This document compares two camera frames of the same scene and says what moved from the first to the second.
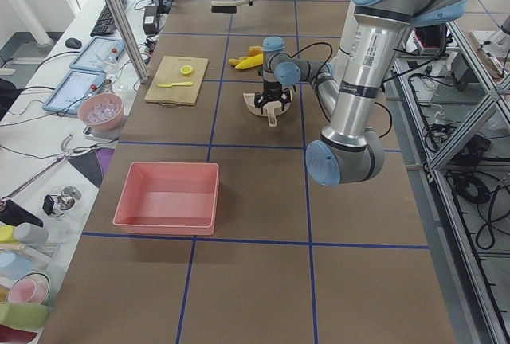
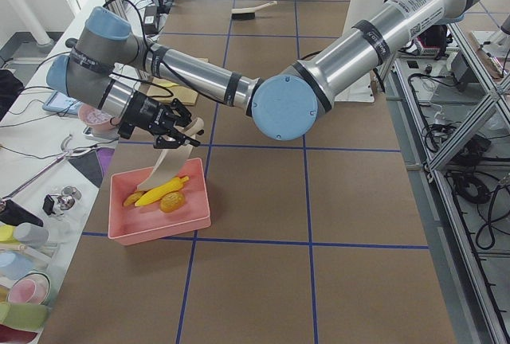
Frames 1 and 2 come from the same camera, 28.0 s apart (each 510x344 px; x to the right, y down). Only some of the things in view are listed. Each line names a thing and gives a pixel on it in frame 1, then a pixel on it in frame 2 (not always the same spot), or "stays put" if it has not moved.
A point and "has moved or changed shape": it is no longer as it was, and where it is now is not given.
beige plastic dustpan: [271, 110] has moved or changed shape
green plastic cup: [28, 316] stays put
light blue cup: [13, 264] stays put
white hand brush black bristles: [229, 6] → [246, 13]
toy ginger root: [234, 62] → [132, 198]
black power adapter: [151, 22] stays put
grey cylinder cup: [27, 233] stays put
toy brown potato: [255, 50] → [172, 201]
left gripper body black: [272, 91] → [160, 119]
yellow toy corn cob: [251, 61] → [169, 186]
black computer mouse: [73, 43] stays put
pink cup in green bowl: [31, 287] stays put
